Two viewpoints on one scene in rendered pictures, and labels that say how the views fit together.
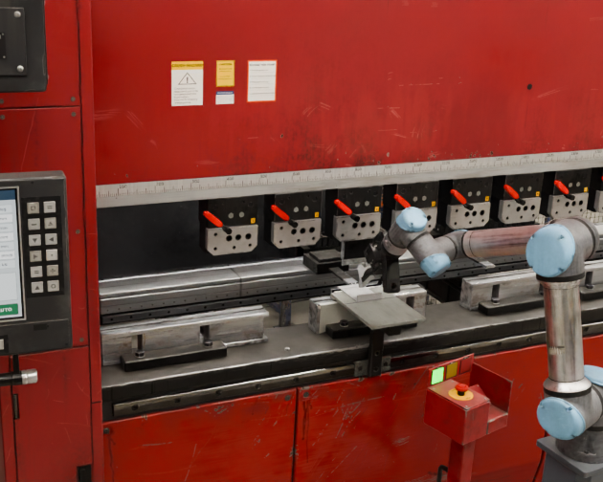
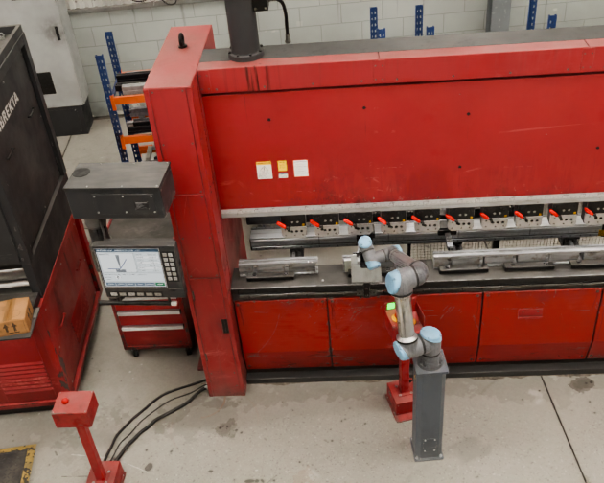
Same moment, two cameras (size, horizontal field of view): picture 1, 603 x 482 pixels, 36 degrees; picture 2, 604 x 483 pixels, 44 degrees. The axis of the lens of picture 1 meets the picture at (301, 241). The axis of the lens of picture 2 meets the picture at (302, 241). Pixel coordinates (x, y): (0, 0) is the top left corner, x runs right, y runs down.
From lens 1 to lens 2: 2.60 m
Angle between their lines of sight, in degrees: 32
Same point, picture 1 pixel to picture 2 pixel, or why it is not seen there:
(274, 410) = (315, 306)
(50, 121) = (193, 199)
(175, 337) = (271, 267)
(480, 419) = not seen: hidden behind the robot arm
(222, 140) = (284, 192)
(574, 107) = (493, 175)
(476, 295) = (437, 262)
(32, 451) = (201, 311)
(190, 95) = (267, 174)
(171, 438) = (267, 310)
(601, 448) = (429, 364)
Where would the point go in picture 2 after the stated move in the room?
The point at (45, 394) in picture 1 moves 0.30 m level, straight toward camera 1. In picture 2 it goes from (204, 292) to (190, 326)
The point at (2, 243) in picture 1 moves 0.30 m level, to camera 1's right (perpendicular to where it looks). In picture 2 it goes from (155, 264) to (203, 278)
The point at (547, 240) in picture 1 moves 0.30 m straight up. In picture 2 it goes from (389, 278) to (389, 231)
